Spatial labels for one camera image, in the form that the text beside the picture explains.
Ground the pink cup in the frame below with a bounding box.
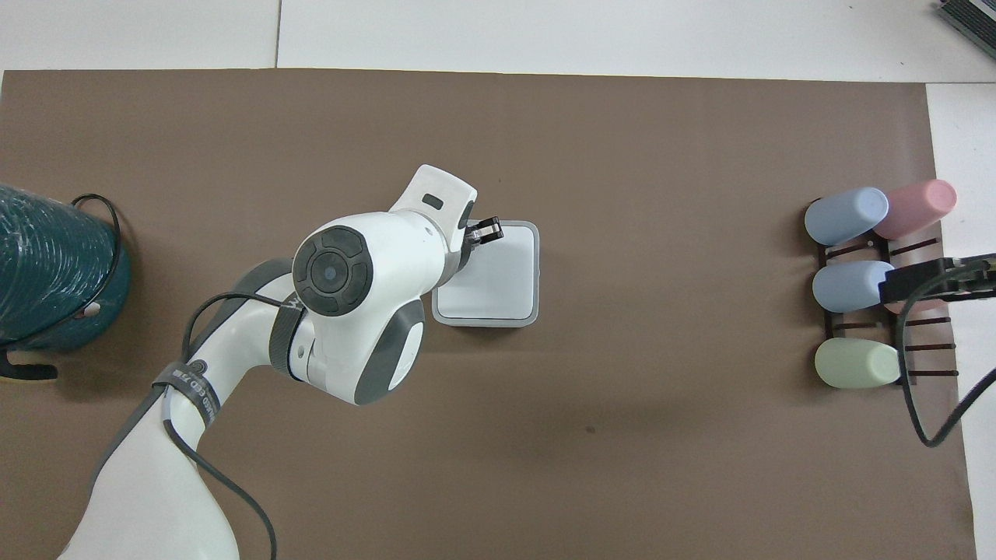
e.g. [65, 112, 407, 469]
[873, 180, 959, 241]

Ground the thin black wire loop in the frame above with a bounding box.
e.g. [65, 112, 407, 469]
[68, 194, 125, 321]

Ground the white square trash can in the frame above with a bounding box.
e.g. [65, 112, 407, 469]
[432, 221, 540, 328]

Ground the grey ribbed device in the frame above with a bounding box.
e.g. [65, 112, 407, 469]
[937, 0, 996, 49]

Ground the blue cup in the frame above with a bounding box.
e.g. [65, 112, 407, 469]
[812, 260, 896, 314]
[805, 187, 890, 247]

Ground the green cup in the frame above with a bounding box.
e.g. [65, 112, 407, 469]
[814, 338, 902, 390]

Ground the teal ribbed container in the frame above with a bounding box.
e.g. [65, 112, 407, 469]
[0, 183, 132, 352]

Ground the black cup rack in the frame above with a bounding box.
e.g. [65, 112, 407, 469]
[816, 232, 960, 387]

